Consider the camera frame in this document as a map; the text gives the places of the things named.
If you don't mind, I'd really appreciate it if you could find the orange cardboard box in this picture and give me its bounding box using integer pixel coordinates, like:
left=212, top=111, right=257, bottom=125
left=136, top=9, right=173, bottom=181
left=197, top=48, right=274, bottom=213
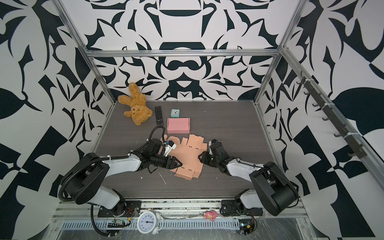
left=165, top=135, right=208, bottom=180

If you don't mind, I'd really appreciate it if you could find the pink cardboard box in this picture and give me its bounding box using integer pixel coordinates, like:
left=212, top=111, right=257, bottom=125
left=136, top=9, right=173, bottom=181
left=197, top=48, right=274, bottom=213
left=167, top=118, right=191, bottom=134

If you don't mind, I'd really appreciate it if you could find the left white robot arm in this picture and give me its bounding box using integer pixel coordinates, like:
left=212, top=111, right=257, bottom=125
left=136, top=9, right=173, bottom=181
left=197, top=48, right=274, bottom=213
left=58, top=139, right=183, bottom=211

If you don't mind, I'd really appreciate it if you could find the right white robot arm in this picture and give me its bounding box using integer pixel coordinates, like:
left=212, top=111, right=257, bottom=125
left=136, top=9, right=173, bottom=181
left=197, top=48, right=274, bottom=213
left=199, top=140, right=299, bottom=216

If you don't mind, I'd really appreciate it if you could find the black remote control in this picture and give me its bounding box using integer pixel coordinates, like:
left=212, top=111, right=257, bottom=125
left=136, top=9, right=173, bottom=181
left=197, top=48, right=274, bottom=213
left=155, top=106, right=164, bottom=126

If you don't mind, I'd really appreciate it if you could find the brown plush bunny toy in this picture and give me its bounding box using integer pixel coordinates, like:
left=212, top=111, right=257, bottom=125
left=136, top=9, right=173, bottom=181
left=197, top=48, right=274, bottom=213
left=118, top=82, right=153, bottom=126

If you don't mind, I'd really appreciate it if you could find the small teal alarm clock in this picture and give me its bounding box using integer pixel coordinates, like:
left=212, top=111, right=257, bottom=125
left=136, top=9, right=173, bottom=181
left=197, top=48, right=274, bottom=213
left=171, top=109, right=180, bottom=118

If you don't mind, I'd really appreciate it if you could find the small pink toy figure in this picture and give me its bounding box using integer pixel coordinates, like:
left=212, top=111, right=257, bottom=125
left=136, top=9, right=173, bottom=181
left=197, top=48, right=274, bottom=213
left=204, top=210, right=218, bottom=222

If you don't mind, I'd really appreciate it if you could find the white round alarm clock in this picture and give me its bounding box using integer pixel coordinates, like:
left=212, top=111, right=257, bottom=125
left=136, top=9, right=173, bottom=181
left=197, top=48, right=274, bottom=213
left=137, top=211, right=165, bottom=235

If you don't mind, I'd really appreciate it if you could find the left green circuit board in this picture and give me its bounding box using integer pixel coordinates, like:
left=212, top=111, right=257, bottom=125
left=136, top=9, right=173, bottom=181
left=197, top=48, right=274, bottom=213
left=107, top=218, right=131, bottom=229

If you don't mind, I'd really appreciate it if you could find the green circuit board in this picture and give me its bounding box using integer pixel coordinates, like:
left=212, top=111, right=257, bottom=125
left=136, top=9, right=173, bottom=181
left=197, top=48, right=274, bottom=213
left=107, top=218, right=131, bottom=229
left=240, top=218, right=258, bottom=236

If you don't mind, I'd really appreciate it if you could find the right green circuit board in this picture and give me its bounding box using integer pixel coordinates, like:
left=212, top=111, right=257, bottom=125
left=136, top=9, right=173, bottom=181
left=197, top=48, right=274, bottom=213
left=240, top=218, right=258, bottom=236

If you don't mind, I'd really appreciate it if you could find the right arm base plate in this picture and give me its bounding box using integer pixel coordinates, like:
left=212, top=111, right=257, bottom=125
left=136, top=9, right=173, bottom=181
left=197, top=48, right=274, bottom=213
left=220, top=200, right=264, bottom=217

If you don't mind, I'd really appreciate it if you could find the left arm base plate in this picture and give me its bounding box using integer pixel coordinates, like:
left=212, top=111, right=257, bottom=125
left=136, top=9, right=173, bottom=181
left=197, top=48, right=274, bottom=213
left=98, top=201, right=142, bottom=218

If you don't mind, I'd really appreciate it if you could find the white slotted cable duct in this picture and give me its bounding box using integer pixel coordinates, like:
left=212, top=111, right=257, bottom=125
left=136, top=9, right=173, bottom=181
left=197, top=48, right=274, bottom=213
left=61, top=219, right=240, bottom=231

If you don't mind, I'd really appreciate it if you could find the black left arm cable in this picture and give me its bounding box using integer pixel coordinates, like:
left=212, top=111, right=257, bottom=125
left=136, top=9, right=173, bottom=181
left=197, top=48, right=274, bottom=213
left=89, top=204, right=121, bottom=237

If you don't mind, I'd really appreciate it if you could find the black wall hook rail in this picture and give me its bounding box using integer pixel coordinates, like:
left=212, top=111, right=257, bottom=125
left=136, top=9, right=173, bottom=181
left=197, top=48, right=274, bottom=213
left=298, top=76, right=369, bottom=159

